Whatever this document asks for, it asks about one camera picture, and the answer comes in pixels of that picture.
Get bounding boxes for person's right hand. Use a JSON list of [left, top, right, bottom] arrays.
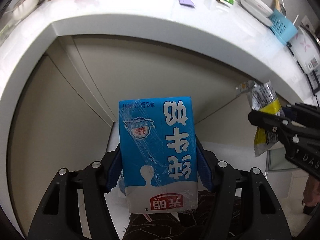
[[302, 176, 319, 216]]

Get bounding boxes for wooden chopsticks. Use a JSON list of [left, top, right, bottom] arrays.
[[273, 0, 281, 11]]

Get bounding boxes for blue striped plate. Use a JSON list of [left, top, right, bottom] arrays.
[[240, 0, 273, 27]]

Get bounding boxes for yellow silver snack wrapper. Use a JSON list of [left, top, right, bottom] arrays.
[[246, 81, 284, 157]]

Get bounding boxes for blue patterned bowl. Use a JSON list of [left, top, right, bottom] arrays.
[[245, 0, 273, 17]]

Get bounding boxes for white bowl with chopsticks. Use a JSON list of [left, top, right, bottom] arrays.
[[4, 0, 39, 21]]

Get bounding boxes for white floral rice cooker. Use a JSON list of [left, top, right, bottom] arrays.
[[287, 24, 320, 95]]

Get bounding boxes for blue white milk carton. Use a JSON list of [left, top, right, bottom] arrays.
[[118, 96, 198, 214]]

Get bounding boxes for small white orange sachet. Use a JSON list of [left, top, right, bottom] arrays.
[[235, 80, 255, 96]]

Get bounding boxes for wall socket with plug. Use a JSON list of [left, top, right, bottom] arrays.
[[301, 15, 313, 30]]

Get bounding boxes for blue utensil holder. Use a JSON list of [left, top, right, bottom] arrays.
[[269, 9, 298, 46]]

